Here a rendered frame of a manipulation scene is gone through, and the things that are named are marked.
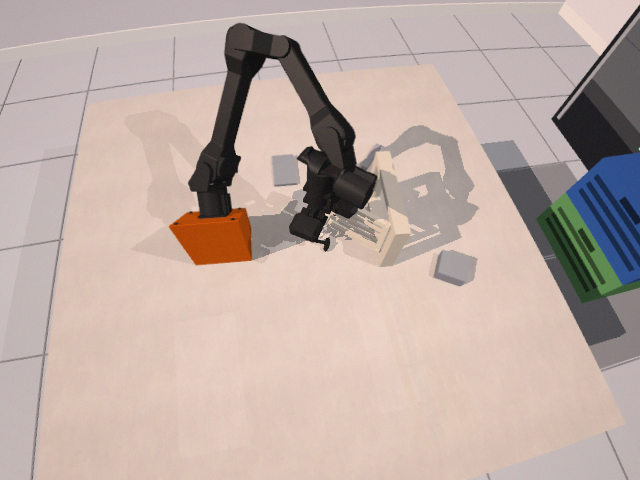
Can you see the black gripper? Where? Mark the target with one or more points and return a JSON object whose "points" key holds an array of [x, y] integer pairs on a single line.
{"points": [[309, 222]]}

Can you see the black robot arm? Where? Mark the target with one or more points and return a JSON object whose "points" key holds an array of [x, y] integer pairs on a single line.
{"points": [[334, 166]]}

